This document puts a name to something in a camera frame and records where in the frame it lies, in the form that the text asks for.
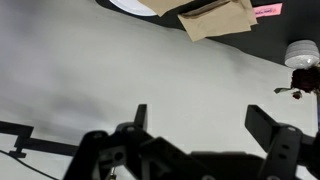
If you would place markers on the white round plate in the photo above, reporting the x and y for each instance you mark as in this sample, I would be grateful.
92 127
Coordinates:
134 7

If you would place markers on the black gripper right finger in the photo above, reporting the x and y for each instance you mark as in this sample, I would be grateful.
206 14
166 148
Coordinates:
287 147

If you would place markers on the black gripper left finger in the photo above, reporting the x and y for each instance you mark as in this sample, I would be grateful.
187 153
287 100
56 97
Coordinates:
130 146

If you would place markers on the dark dried flowers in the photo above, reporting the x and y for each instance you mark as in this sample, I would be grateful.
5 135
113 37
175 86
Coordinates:
303 80

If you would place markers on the stack of brown napkins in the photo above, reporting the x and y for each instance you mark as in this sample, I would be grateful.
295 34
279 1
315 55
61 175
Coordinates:
219 17

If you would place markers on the pink sugar packet near napkins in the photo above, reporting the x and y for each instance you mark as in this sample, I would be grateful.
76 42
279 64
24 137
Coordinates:
268 10

